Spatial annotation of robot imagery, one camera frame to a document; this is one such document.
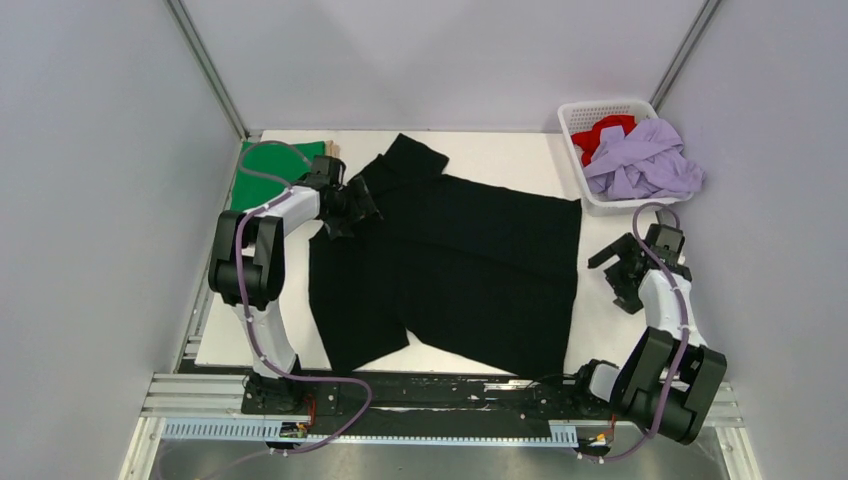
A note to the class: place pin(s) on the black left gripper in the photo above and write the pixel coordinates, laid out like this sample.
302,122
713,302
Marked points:
362,208

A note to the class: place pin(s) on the folded green t shirt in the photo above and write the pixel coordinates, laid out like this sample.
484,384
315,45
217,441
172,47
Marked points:
250,191

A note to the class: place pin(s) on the black t shirt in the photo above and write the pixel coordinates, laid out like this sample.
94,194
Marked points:
483,272

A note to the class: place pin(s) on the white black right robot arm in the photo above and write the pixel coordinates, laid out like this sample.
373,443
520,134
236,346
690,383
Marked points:
669,381

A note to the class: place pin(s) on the white slotted cable duct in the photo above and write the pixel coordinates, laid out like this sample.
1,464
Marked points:
560,435

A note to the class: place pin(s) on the white plastic laundry basket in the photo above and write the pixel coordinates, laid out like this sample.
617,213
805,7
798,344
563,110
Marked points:
581,116

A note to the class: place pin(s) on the lavender t shirt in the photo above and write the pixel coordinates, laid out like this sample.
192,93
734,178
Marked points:
645,162

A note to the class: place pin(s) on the red t shirt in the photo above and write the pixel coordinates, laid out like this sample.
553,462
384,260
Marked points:
589,141

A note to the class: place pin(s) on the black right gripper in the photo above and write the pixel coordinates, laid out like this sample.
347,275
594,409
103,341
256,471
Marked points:
624,248

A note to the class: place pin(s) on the folded beige t shirt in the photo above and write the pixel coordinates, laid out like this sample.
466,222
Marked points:
332,149

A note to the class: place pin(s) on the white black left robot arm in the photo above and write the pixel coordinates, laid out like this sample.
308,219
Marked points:
247,269

